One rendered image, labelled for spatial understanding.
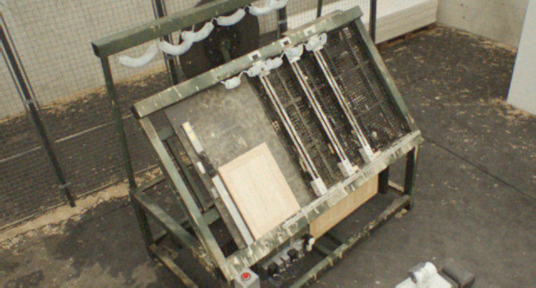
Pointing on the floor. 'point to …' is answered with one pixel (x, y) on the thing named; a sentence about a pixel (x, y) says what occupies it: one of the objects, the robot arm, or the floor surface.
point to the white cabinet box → (526, 64)
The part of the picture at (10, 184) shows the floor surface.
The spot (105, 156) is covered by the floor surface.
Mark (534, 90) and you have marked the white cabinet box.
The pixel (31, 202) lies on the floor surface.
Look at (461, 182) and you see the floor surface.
